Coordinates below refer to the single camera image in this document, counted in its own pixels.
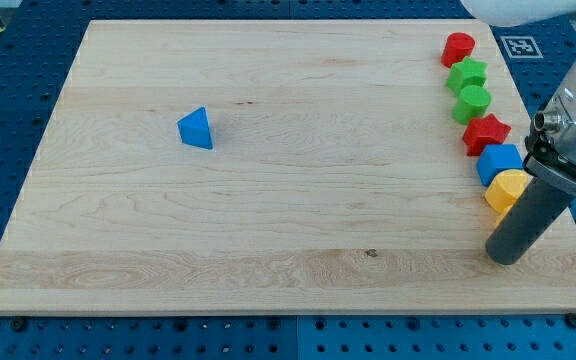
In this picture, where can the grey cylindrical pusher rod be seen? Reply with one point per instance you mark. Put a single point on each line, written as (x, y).
(531, 215)

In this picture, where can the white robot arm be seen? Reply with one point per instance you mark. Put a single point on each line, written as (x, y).
(512, 13)

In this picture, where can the blue triangle block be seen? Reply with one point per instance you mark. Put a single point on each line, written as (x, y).
(194, 129)

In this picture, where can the yellow block behind pusher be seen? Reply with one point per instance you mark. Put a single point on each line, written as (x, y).
(502, 213)

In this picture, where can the yellow heart block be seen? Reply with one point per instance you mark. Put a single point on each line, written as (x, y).
(505, 189)

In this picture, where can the blue pentagon block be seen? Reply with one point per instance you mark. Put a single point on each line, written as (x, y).
(496, 158)

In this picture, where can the red star block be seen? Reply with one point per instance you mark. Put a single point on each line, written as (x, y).
(480, 132)

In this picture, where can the green cylinder block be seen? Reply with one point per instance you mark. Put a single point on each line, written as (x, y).
(472, 102)

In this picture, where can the white fiducial marker tag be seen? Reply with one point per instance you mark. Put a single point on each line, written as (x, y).
(521, 47)

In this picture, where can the green star block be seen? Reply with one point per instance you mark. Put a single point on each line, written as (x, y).
(467, 72)

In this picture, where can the red cylinder block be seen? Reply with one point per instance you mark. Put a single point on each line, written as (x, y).
(457, 46)

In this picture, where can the wooden board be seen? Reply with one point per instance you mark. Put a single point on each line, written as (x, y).
(338, 181)

